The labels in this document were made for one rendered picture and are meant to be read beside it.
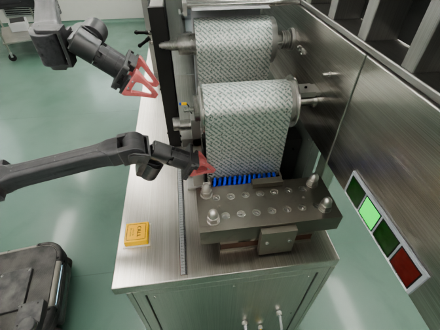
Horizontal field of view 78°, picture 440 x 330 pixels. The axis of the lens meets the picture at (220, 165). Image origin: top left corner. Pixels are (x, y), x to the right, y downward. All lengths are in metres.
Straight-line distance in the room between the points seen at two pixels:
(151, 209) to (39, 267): 1.00
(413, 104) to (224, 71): 0.57
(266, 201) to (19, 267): 1.47
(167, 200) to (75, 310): 1.10
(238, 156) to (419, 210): 0.47
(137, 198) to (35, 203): 1.61
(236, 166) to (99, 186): 1.73
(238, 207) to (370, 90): 0.44
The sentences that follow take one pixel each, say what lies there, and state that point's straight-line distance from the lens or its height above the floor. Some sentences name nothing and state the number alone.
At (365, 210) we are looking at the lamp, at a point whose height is 1.18.
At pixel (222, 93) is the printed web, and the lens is 0.73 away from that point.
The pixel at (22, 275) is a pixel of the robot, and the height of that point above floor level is 0.26.
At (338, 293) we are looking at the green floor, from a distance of 1.91.
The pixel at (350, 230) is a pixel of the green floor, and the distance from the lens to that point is 2.19.
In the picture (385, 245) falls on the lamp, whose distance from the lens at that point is 0.64.
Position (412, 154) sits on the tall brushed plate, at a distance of 0.56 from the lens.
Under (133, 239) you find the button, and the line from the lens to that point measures 0.89.
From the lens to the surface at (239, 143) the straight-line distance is 0.79.
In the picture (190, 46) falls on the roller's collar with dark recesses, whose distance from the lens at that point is 0.94.
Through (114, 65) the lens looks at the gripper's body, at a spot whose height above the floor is 1.40.
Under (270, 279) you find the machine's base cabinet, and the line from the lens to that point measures 0.93.
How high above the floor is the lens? 1.65
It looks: 43 degrees down
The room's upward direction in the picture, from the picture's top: straight up
